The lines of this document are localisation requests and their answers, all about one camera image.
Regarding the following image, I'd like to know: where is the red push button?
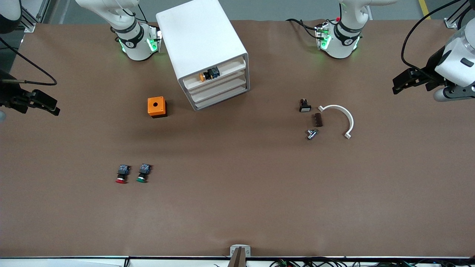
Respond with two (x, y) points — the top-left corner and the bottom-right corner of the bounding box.
(115, 165), (130, 184)

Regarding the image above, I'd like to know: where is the white plastic drawer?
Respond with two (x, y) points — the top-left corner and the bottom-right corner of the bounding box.
(189, 79), (248, 102)
(193, 88), (249, 111)
(185, 70), (247, 93)

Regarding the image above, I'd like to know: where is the green push button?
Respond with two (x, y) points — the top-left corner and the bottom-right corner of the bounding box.
(135, 164), (152, 183)

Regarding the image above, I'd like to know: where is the white drawer cabinet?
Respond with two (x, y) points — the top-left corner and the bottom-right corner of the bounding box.
(156, 0), (250, 112)

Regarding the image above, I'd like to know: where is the yellow push button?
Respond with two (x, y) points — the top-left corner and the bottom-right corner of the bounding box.
(199, 67), (220, 82)

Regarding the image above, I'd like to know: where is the metal base connector plate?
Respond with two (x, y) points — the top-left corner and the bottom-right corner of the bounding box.
(315, 22), (331, 51)
(148, 24), (163, 53)

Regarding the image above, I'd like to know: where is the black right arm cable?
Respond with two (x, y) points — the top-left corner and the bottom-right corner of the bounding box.
(0, 37), (58, 86)

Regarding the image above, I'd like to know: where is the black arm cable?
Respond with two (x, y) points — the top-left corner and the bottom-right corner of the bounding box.
(401, 0), (475, 76)
(0, 37), (58, 86)

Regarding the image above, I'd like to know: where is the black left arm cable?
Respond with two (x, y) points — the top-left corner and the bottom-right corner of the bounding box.
(401, 0), (475, 76)

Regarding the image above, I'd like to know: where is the aluminium frame profile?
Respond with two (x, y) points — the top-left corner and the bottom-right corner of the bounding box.
(443, 0), (475, 29)
(19, 0), (50, 33)

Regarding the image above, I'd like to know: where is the white curved plastic bracket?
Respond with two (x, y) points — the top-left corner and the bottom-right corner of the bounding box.
(318, 105), (354, 140)

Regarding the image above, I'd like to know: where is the orange button enclosure box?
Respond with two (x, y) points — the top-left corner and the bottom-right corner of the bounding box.
(147, 96), (168, 119)

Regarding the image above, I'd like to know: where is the black base cable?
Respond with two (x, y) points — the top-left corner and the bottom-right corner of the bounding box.
(286, 18), (320, 40)

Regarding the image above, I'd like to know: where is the black cable bundle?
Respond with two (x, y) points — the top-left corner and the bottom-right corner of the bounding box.
(269, 259), (475, 267)

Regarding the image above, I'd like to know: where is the grey metal table bracket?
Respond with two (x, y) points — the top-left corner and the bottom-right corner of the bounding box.
(230, 244), (251, 258)

